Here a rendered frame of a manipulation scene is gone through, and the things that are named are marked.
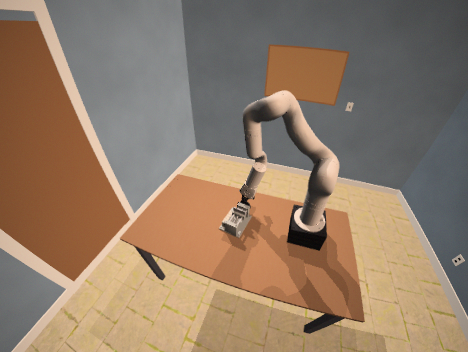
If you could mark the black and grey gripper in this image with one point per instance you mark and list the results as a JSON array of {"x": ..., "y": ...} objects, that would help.
[{"x": 248, "y": 192}]

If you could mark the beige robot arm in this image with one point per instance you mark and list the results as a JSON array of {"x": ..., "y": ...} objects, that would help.
[{"x": 323, "y": 177}]

